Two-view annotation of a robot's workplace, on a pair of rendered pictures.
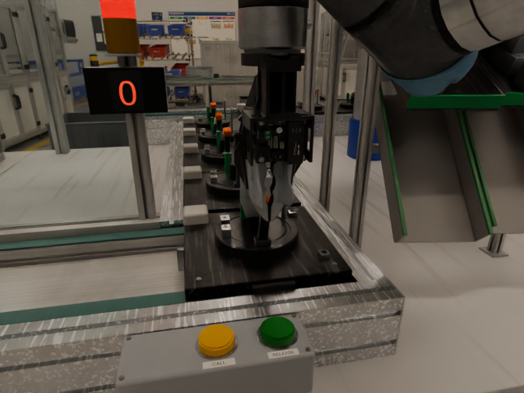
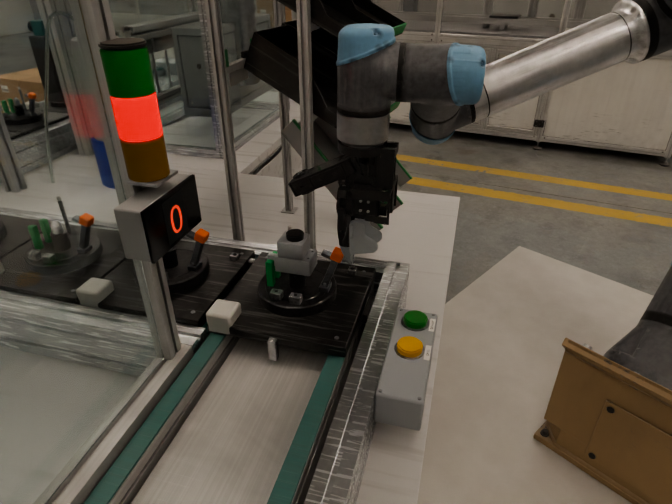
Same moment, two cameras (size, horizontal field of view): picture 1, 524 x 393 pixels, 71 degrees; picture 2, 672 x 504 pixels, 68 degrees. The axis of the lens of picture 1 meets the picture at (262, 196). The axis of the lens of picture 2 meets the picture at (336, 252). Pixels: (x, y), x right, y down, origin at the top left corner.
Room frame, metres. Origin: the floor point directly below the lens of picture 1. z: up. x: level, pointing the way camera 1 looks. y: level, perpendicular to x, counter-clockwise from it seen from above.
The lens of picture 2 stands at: (0.16, 0.64, 1.50)
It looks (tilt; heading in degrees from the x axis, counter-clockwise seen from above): 31 degrees down; 296
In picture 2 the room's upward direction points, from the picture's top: straight up
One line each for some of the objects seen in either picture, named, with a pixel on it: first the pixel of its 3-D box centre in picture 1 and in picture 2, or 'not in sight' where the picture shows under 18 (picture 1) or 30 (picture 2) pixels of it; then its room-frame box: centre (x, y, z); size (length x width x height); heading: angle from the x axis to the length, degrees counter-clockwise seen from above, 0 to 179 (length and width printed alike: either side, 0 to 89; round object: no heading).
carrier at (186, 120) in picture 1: (212, 115); not in sight; (1.52, 0.20, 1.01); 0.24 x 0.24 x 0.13; 11
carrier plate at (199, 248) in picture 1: (256, 243); (298, 297); (0.55, 0.01, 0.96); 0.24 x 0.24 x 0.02; 11
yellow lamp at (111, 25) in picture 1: (122, 36); (145, 156); (0.63, 0.22, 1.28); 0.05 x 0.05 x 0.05
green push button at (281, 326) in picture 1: (277, 334); (415, 321); (0.34, -0.02, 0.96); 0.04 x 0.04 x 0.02
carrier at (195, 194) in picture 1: (235, 168); (167, 254); (0.80, 0.06, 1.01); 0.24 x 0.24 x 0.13; 11
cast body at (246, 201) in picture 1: (254, 186); (290, 249); (0.56, 0.01, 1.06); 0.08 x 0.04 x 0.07; 11
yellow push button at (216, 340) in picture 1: (216, 342); (409, 348); (0.32, 0.05, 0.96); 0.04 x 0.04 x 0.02
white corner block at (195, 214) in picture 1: (196, 218); (224, 316); (0.63, 0.12, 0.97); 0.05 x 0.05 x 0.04; 11
